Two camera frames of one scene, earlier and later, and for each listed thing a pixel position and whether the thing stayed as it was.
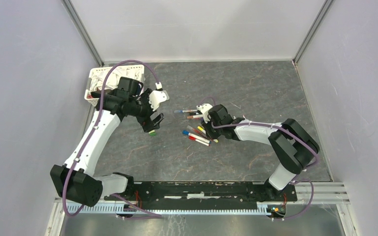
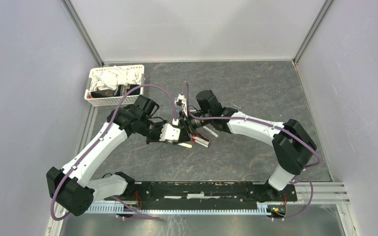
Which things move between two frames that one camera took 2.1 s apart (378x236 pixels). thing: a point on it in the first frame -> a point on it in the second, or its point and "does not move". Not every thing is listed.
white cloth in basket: x=98 y=78 does not move
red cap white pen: x=192 y=138 does not move
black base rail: x=202 y=193 does not move
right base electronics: x=276 y=211 does not move
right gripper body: x=213 y=132 -> x=187 y=128
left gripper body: x=146 y=110 -> x=154 y=131
